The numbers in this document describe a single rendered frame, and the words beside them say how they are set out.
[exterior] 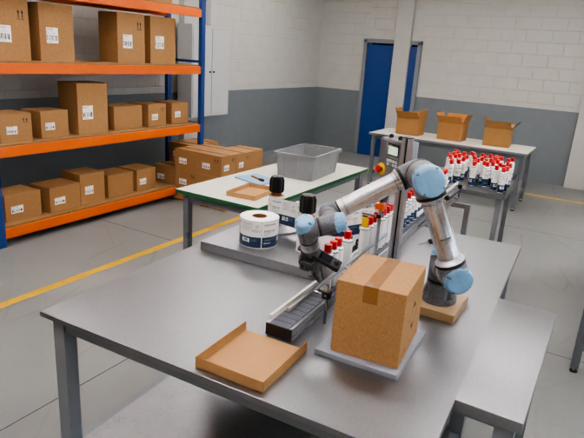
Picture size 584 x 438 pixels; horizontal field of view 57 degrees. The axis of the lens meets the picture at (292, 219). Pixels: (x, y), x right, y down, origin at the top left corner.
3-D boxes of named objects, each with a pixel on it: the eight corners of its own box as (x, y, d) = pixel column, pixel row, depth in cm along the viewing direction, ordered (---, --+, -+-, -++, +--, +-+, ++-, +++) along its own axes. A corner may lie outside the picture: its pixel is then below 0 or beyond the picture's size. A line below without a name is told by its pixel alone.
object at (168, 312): (296, 203, 386) (296, 201, 386) (520, 249, 321) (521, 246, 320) (40, 315, 208) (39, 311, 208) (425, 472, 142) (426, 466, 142)
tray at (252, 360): (245, 329, 204) (245, 320, 203) (306, 350, 193) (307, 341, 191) (195, 367, 179) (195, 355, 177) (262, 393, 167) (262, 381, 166)
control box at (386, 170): (392, 174, 272) (397, 136, 266) (414, 182, 257) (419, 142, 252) (375, 175, 267) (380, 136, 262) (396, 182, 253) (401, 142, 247)
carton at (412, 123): (389, 133, 802) (392, 107, 791) (402, 130, 840) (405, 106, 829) (415, 136, 780) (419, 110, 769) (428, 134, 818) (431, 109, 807)
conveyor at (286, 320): (402, 225, 341) (403, 219, 340) (415, 228, 338) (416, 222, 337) (268, 332, 202) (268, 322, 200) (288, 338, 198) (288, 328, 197)
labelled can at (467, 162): (450, 169, 506) (454, 148, 500) (515, 180, 481) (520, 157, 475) (438, 178, 467) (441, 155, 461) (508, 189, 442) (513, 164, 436)
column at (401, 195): (388, 270, 270) (405, 136, 251) (397, 272, 268) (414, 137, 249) (385, 273, 267) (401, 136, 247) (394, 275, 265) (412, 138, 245)
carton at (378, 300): (357, 315, 217) (364, 252, 209) (416, 331, 207) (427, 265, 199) (329, 349, 190) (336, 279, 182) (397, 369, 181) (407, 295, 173)
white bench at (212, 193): (296, 229, 589) (301, 156, 566) (360, 245, 553) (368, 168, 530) (175, 286, 432) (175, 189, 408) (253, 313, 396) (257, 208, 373)
